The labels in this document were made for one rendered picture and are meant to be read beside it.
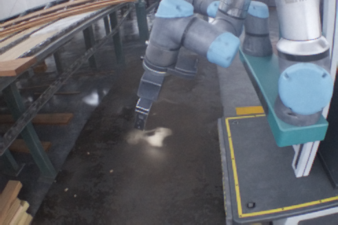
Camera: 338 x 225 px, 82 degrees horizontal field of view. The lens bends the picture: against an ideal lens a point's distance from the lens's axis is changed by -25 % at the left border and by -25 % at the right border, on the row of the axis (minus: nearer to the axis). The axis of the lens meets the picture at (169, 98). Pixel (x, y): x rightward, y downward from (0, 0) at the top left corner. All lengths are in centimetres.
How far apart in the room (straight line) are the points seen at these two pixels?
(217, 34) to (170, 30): 10
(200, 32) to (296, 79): 21
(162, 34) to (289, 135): 40
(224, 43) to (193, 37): 6
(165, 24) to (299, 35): 27
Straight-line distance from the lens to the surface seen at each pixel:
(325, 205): 102
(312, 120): 66
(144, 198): 140
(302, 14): 44
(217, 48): 50
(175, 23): 52
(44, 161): 165
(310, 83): 45
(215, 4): 92
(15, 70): 103
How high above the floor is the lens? 110
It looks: 29 degrees down
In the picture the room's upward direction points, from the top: 8 degrees counter-clockwise
